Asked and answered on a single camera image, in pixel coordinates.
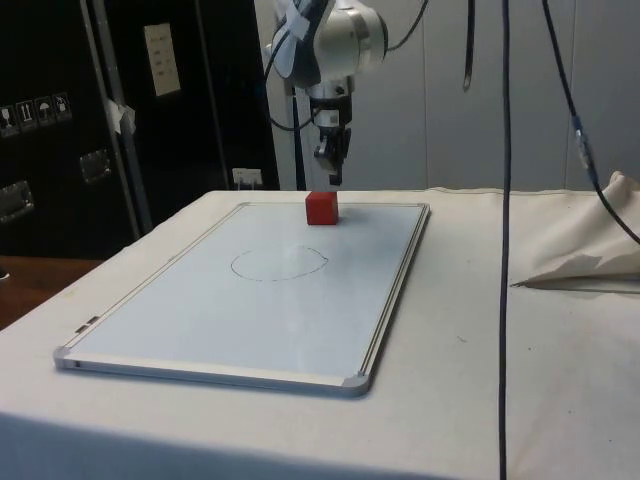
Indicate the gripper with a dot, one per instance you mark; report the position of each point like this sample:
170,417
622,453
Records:
344,106

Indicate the red cube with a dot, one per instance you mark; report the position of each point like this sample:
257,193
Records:
322,210

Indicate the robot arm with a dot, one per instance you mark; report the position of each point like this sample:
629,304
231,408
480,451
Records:
350,35

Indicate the black cabinet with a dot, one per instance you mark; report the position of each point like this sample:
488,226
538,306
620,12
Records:
200,125

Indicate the whiteboard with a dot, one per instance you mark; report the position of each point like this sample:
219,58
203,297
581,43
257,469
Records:
225,325

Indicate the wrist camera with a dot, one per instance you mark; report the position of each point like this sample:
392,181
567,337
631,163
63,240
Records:
325,91

